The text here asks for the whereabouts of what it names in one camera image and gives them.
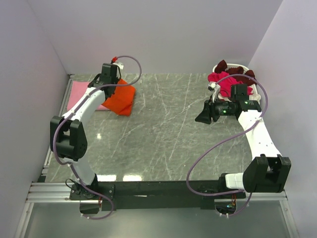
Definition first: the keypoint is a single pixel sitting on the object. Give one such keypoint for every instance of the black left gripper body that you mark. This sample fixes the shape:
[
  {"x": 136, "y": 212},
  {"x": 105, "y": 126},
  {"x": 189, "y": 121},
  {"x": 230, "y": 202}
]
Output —
[{"x": 116, "y": 81}]

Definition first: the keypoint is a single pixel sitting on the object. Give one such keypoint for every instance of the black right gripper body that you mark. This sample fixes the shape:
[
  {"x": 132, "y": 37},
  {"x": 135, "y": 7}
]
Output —
[{"x": 218, "y": 109}]

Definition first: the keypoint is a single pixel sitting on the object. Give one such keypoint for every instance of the folded pink t shirt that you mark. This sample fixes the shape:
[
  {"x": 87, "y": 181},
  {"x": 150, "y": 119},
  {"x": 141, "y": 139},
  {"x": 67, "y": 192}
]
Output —
[{"x": 78, "y": 90}]

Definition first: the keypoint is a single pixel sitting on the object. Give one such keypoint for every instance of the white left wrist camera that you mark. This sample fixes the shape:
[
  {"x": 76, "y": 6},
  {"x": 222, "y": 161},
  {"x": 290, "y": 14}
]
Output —
[{"x": 117, "y": 63}]

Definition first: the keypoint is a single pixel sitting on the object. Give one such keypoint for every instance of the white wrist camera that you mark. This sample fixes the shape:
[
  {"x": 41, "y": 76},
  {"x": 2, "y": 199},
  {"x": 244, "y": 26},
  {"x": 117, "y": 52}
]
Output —
[
  {"x": 117, "y": 63},
  {"x": 215, "y": 89}
]

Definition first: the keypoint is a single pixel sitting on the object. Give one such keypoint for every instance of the dark red t shirt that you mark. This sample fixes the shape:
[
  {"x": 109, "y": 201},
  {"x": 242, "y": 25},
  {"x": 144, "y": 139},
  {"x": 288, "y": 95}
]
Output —
[{"x": 231, "y": 69}]

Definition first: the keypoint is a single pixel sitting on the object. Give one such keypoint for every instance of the magenta t shirt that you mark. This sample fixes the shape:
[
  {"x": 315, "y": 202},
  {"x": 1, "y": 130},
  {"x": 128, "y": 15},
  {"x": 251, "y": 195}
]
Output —
[{"x": 225, "y": 85}]

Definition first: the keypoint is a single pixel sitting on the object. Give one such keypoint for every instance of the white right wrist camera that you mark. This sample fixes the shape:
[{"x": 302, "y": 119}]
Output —
[{"x": 215, "y": 89}]

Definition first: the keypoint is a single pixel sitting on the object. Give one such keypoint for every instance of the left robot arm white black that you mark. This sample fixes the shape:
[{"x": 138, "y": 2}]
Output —
[{"x": 67, "y": 135}]

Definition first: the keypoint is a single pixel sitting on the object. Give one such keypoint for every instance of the aluminium frame rail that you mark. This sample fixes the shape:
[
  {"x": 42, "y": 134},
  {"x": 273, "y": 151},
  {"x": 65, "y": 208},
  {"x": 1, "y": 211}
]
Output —
[{"x": 42, "y": 192}]

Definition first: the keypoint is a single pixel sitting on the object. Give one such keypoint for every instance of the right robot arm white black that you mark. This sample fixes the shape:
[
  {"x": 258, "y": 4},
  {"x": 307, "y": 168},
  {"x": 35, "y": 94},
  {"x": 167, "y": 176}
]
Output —
[{"x": 268, "y": 170}]

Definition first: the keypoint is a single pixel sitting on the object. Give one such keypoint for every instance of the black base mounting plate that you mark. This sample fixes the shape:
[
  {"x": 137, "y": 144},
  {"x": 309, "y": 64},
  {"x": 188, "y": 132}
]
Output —
[{"x": 154, "y": 194}]

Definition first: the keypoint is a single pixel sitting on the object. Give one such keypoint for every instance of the white laundry basket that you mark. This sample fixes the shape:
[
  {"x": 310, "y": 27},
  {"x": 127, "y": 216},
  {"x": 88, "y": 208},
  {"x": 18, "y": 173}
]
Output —
[{"x": 222, "y": 69}]

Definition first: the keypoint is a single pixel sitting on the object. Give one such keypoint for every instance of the orange t shirt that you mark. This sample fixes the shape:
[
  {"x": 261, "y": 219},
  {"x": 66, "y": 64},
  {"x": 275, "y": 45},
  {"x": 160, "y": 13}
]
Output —
[{"x": 121, "y": 102}]

